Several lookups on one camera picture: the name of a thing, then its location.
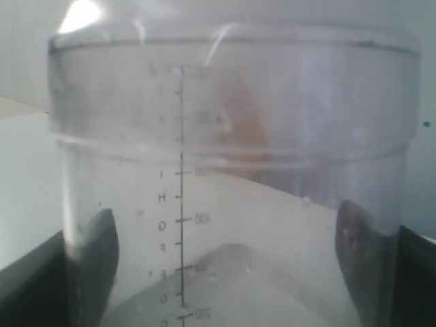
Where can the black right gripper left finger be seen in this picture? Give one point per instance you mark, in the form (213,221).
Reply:
(62,285)

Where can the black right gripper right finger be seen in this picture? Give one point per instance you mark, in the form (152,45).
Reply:
(390,277)

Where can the clear plastic shaker body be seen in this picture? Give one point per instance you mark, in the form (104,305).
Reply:
(203,246)

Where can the clear plastic shaker lid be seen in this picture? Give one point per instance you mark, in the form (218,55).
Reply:
(311,80)

